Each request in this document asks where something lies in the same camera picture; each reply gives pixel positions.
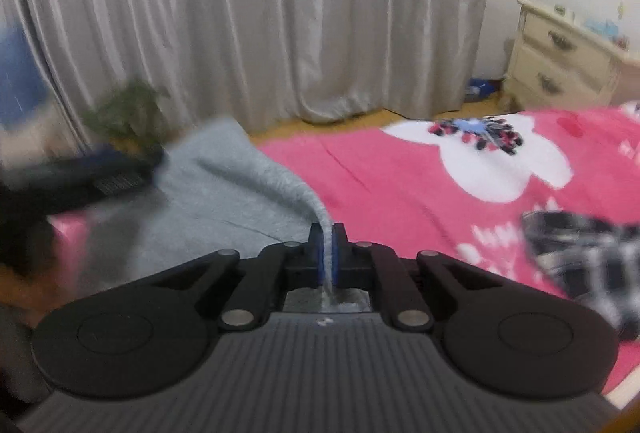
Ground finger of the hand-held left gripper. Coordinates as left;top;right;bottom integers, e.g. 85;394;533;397
80;145;168;178

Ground green potted plant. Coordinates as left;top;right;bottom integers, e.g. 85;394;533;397
82;80;172;150

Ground pink floral bed sheet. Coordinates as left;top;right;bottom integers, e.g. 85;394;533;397
50;100;640;395

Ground grey hoodie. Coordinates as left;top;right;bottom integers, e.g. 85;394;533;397
75;117;372;314

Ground blue paper sheet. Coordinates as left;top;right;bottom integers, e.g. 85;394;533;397
582;15;621;42

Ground black white plaid shirt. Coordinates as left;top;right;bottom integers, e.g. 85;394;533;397
522;210;640;340

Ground cream nightstand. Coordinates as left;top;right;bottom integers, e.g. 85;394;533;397
502;0;640;112

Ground small blue container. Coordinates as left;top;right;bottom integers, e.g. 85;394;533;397
462;80;504;104

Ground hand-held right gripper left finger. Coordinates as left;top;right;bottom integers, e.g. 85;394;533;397
150;223;326;332

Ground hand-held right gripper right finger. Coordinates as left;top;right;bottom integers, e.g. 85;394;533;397
332;223;506;333

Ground grey satin curtain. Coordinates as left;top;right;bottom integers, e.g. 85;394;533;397
0;0;493;150

